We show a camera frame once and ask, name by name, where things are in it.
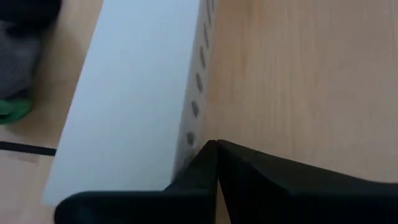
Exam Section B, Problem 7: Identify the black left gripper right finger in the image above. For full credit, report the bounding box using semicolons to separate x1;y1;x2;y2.
217;139;312;224

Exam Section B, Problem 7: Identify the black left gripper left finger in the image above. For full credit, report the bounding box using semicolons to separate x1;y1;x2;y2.
164;139;218;224

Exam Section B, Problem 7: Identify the white slotted cable duct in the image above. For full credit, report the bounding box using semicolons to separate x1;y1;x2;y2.
170;0;219;182

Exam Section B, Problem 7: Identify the white duct cover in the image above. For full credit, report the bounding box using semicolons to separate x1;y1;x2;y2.
41;0;202;207

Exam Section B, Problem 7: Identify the black zip tie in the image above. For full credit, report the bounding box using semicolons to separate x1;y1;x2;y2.
0;141;58;157

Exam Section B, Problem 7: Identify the black knit work glove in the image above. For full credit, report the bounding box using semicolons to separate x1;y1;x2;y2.
0;0;63;126

